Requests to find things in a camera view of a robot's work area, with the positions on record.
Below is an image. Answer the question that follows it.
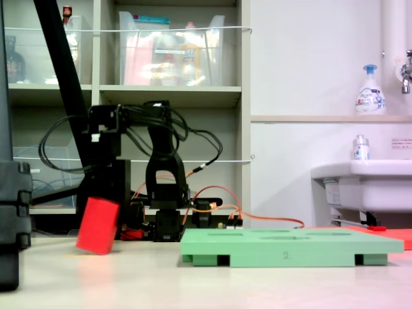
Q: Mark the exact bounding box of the white sink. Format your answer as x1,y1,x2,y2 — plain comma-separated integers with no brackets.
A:
310,159,412,226

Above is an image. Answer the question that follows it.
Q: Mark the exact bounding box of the beige shelf unit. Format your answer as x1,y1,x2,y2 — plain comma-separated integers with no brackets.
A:
0,0,252,226

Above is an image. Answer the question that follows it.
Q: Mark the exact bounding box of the orange bottle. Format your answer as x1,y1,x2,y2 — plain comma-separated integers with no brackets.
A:
179,21,203,86

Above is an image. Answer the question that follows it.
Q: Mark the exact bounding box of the red square block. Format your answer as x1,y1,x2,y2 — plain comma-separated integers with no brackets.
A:
75,197,120,256

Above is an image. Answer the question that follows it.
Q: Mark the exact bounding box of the zip bag with teal strip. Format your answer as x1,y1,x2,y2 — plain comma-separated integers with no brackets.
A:
133,14,171,33

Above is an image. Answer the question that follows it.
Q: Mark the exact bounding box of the small orange flat block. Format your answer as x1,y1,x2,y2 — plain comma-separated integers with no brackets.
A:
370,228,412,251

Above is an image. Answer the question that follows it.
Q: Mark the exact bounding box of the long orange cable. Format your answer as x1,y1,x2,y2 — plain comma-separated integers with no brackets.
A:
182,164,305,230

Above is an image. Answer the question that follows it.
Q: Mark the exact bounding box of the large clear plastic bin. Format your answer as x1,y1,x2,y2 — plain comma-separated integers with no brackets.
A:
118,11,226,87

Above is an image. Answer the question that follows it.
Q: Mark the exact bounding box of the white cord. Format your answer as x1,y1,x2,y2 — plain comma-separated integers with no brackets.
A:
12,154,256,164
5,26,253,35

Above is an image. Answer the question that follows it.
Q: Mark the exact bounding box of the green shape sorter board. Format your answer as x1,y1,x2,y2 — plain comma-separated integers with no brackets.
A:
180,228,405,268

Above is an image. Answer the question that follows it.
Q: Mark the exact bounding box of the clear bin with blue cables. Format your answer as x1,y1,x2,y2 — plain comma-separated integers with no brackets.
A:
12,146,89,207

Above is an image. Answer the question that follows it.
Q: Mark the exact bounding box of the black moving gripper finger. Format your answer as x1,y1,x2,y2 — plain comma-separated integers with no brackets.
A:
77,160,109,211

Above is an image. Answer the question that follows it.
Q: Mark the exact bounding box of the chrome faucet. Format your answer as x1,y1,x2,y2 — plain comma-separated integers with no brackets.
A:
395,50,412,95

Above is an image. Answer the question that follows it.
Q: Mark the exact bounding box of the pink package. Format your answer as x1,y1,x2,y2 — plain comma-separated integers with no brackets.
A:
124,33,155,86

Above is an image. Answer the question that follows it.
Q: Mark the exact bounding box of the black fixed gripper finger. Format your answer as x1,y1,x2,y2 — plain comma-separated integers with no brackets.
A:
108,158,131,226

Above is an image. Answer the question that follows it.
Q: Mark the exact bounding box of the circuit board with wires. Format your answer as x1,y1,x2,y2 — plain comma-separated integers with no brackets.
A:
217,220,245,230

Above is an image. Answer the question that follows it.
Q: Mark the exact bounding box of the black red table clamp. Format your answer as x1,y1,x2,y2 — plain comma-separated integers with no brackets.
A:
121,201,145,241
192,198,223,231

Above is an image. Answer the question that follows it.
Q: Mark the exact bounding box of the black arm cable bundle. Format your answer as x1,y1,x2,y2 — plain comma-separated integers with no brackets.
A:
122,104,223,176

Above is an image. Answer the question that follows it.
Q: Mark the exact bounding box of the dark glass bottle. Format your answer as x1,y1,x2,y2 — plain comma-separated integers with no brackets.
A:
5,35,26,84

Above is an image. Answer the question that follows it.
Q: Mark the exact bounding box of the small clear bottle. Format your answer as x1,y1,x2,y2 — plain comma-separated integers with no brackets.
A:
351,134,371,161

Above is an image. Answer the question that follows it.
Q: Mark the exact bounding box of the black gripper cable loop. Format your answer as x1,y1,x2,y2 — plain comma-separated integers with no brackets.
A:
38,115,97,174

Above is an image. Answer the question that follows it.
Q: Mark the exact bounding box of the bottle with red cap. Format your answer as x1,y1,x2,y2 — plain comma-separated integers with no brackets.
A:
62,5,80,62

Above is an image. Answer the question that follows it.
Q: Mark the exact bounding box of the white foam soap bottle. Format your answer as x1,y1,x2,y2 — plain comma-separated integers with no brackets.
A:
355,64,386,116

